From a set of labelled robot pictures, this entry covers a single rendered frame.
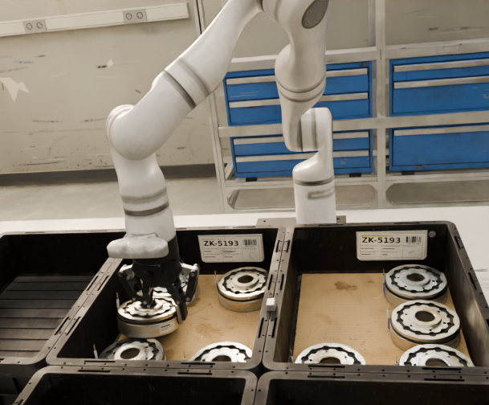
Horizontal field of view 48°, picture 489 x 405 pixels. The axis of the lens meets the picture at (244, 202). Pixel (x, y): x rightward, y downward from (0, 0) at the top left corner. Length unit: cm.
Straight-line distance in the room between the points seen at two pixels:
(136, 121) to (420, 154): 224
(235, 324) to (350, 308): 20
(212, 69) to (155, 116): 11
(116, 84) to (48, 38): 52
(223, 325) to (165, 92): 41
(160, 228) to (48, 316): 36
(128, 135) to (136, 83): 308
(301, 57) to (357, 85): 184
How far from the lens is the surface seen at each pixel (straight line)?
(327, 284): 105
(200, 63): 81
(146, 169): 84
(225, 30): 84
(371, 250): 106
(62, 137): 419
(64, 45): 399
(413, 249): 106
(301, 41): 89
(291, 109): 108
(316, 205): 124
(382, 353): 90
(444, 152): 290
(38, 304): 117
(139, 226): 84
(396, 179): 291
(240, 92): 280
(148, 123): 78
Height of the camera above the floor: 140
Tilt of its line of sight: 24 degrees down
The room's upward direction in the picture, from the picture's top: 7 degrees counter-clockwise
